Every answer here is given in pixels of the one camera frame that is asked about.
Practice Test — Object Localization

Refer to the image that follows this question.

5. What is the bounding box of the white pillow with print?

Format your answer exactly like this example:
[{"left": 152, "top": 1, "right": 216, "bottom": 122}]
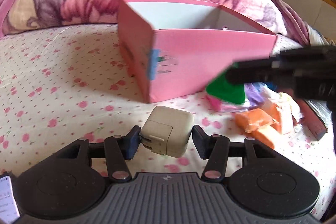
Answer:
[{"left": 307, "top": 25, "right": 335, "bottom": 46}]

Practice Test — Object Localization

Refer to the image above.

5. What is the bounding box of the pink clay pack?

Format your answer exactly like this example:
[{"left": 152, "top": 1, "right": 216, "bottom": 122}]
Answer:
[{"left": 206, "top": 94, "right": 222, "bottom": 112}]

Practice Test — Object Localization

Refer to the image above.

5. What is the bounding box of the green plastic toy bolt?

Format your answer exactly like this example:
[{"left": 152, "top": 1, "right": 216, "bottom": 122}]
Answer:
[{"left": 206, "top": 63, "right": 246, "bottom": 105}]

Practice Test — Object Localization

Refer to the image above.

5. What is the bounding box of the white square power adapter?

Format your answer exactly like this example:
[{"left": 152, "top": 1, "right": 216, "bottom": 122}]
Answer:
[{"left": 140, "top": 106, "right": 194, "bottom": 158}]

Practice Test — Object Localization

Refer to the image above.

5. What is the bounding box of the smartphone with lit screen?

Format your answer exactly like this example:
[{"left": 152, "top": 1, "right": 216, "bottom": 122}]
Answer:
[{"left": 0, "top": 173, "right": 20, "bottom": 224}]

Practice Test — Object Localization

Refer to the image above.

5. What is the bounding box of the purple clay pack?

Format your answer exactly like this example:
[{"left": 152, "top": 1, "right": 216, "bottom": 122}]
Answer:
[{"left": 244, "top": 83, "right": 268, "bottom": 109}]

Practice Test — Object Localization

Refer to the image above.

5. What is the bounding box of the orange clay pack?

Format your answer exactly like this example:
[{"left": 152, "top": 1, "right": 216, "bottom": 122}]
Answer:
[{"left": 234, "top": 108, "right": 280, "bottom": 149}]

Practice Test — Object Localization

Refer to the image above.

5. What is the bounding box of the cherry print bed sheet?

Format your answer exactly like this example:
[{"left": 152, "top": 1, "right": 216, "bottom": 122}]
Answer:
[{"left": 1, "top": 25, "right": 335, "bottom": 207}]

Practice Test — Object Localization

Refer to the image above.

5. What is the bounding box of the pink open cardboard box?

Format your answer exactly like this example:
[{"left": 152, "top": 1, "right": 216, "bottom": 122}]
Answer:
[{"left": 117, "top": 0, "right": 277, "bottom": 103}]

